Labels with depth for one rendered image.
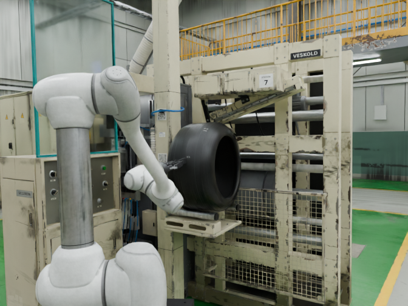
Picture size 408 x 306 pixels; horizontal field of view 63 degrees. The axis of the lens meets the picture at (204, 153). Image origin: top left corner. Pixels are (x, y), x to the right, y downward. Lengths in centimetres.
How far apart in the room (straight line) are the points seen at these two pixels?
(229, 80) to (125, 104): 124
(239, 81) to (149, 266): 144
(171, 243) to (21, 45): 989
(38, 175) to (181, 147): 76
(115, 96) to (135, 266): 53
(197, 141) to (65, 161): 94
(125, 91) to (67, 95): 17
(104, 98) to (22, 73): 1034
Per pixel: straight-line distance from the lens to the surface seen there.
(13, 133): 604
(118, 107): 112
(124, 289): 112
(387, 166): 1093
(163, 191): 144
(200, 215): 200
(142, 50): 276
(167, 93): 218
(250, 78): 219
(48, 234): 197
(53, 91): 113
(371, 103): 1107
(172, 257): 231
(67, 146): 112
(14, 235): 219
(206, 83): 234
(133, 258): 110
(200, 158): 184
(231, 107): 238
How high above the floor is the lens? 137
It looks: 3 degrees down
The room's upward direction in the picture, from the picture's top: 1 degrees counter-clockwise
